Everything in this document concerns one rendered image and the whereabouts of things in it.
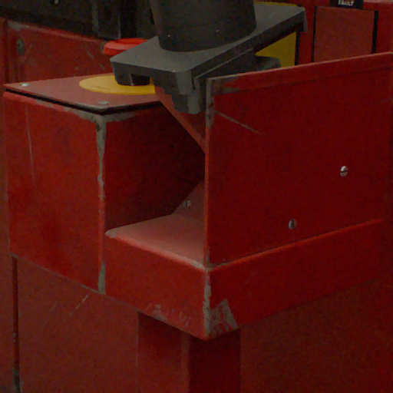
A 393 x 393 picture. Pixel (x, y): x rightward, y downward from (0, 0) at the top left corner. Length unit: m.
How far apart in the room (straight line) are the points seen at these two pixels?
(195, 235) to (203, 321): 0.07
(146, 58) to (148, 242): 0.11
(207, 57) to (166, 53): 0.03
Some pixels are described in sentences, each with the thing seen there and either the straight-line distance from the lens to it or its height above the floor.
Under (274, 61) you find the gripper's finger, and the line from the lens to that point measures 0.59.
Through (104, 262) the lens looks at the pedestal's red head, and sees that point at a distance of 0.64.
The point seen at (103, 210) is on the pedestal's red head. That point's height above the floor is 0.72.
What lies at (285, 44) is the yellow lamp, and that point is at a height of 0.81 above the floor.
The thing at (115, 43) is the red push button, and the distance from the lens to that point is 0.68.
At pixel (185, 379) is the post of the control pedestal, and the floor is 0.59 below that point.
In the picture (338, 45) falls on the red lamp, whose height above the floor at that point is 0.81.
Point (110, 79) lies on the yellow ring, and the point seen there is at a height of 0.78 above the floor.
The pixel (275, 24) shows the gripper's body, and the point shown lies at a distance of 0.59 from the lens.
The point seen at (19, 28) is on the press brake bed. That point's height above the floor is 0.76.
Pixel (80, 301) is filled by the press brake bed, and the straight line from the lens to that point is 1.15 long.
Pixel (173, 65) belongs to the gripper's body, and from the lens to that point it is 0.56.
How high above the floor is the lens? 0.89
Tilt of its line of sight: 16 degrees down
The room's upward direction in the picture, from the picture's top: 1 degrees clockwise
